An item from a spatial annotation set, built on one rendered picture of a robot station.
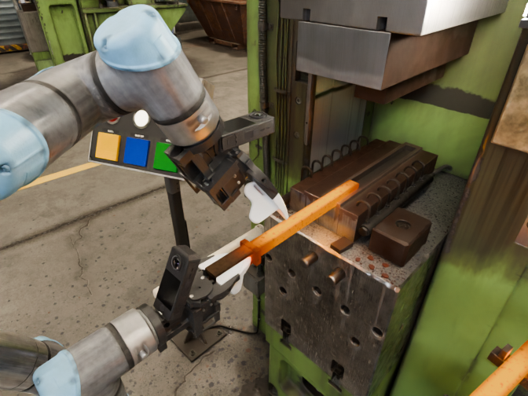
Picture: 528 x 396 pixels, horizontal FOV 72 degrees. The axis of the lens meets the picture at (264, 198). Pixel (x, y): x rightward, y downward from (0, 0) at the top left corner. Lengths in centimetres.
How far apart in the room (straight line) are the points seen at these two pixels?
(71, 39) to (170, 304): 512
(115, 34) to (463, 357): 103
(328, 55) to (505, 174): 40
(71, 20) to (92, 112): 511
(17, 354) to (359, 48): 72
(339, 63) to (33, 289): 199
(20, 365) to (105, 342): 14
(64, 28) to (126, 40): 514
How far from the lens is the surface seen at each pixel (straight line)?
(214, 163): 52
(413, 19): 66
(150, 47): 40
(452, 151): 122
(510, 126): 77
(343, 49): 73
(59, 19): 552
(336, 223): 87
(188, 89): 43
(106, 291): 214
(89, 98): 44
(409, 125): 124
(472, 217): 88
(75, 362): 58
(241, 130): 52
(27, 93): 40
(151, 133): 108
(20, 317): 222
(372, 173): 101
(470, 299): 100
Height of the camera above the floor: 147
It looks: 34 degrees down
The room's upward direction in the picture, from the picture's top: straight up
